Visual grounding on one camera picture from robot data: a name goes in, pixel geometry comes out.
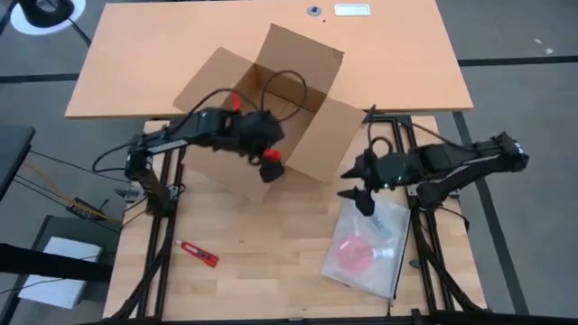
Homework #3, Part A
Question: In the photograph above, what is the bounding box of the teal white packet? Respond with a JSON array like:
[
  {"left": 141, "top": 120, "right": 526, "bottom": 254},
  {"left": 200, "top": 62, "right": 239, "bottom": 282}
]
[{"left": 368, "top": 215, "right": 395, "bottom": 241}]

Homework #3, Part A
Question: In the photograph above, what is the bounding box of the white board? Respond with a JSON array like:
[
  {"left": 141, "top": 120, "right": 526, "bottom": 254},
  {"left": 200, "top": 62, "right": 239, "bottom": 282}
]
[{"left": 17, "top": 236, "right": 104, "bottom": 311}]

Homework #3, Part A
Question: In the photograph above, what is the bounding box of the black power adapter box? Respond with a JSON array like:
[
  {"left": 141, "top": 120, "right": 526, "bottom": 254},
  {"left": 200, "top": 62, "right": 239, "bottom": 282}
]
[{"left": 66, "top": 197, "right": 108, "bottom": 222}]

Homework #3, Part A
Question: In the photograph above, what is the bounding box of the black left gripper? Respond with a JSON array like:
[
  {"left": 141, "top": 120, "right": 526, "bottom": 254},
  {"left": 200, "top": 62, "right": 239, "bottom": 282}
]
[{"left": 219, "top": 91, "right": 286, "bottom": 184}]

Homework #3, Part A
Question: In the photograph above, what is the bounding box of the pink round disc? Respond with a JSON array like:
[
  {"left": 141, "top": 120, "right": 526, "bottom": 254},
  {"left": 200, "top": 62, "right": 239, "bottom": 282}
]
[{"left": 334, "top": 234, "right": 377, "bottom": 274}]

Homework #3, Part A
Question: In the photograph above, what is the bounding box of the black stand foot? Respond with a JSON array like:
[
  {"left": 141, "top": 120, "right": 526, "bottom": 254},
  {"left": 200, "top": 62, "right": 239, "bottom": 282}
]
[{"left": 17, "top": 0, "right": 76, "bottom": 28}]

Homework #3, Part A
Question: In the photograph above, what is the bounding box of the white translucent zip pouch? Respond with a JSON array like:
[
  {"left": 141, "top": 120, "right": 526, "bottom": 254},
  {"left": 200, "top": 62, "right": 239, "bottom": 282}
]
[{"left": 320, "top": 197, "right": 413, "bottom": 300}]

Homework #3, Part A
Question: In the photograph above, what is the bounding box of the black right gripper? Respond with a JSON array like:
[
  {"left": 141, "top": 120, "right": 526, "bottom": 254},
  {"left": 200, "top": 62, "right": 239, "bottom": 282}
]
[{"left": 336, "top": 151, "right": 424, "bottom": 218}]

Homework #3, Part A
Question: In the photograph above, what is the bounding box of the red box cutter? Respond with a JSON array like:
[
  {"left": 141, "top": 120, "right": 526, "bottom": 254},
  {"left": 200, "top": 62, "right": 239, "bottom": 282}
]
[{"left": 174, "top": 238, "right": 220, "bottom": 268}]

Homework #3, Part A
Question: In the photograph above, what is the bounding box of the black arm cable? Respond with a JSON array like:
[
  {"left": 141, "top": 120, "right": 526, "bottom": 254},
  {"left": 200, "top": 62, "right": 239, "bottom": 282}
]
[
  {"left": 366, "top": 121, "right": 461, "bottom": 158},
  {"left": 180, "top": 70, "right": 309, "bottom": 127}
]

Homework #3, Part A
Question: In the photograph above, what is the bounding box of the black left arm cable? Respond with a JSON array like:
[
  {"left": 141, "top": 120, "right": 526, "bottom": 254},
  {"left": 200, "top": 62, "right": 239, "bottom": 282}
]
[{"left": 180, "top": 70, "right": 309, "bottom": 127}]

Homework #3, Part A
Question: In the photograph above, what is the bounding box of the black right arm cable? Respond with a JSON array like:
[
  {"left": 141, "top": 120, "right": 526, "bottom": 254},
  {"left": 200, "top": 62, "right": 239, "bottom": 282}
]
[{"left": 366, "top": 121, "right": 461, "bottom": 158}]

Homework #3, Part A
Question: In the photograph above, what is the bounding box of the brown cardboard box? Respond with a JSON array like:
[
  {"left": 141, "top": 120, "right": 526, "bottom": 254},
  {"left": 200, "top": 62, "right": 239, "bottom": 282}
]
[{"left": 172, "top": 23, "right": 367, "bottom": 204}]

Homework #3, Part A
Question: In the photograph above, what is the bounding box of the white desk plate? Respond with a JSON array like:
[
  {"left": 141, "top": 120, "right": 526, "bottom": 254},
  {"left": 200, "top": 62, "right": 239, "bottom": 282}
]
[{"left": 334, "top": 4, "right": 372, "bottom": 17}]

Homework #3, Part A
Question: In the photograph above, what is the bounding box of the light wooden desk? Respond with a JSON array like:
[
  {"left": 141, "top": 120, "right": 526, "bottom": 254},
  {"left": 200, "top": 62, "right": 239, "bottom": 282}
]
[{"left": 65, "top": 0, "right": 475, "bottom": 120}]

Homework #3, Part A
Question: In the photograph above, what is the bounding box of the black side table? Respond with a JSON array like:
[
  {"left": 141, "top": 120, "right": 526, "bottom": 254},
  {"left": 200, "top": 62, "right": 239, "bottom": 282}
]
[{"left": 0, "top": 125, "right": 37, "bottom": 200}]

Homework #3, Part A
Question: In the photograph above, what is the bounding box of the black strap bar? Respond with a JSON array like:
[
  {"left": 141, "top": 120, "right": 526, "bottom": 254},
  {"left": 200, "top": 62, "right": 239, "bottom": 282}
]
[{"left": 0, "top": 242, "right": 114, "bottom": 284}]

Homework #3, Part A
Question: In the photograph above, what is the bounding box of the white round floor base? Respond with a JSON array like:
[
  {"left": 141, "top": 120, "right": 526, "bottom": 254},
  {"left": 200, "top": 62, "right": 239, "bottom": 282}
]
[{"left": 9, "top": 0, "right": 87, "bottom": 36}]

